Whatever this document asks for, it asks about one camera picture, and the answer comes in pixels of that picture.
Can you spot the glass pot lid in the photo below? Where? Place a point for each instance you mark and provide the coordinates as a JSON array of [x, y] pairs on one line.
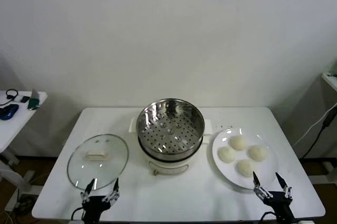
[[97, 166]]

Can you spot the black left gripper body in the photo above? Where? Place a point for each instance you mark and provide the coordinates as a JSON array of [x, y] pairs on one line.
[[94, 205]]

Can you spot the white round plate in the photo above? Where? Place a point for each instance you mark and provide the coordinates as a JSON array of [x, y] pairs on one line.
[[266, 139]]

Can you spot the white steamed baozi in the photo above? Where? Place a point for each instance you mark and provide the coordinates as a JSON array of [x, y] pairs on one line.
[[245, 167], [238, 142], [258, 153], [227, 154]]

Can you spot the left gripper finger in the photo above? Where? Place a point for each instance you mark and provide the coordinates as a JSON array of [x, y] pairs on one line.
[[115, 189], [88, 191]]

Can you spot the green grey tool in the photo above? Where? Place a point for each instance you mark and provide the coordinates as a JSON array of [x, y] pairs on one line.
[[33, 101]]

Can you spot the white side table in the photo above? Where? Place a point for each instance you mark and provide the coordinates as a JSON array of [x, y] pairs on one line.
[[15, 129]]

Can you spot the stainless steel steamer basket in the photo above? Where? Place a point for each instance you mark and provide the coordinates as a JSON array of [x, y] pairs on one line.
[[184, 118]]

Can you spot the white shelf desk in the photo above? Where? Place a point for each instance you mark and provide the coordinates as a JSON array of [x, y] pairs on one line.
[[330, 80]]

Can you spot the cream electric cooking pot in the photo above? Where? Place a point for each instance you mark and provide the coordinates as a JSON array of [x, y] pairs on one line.
[[168, 167]]

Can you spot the blue handheld device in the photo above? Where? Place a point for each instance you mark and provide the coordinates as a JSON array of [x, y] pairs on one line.
[[9, 111]]

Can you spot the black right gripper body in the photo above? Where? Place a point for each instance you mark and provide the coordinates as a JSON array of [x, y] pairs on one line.
[[280, 205]]

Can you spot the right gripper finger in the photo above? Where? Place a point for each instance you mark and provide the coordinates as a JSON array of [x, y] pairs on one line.
[[259, 187], [285, 188]]

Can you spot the small black device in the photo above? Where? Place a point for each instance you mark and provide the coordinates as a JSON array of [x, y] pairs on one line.
[[25, 99]]

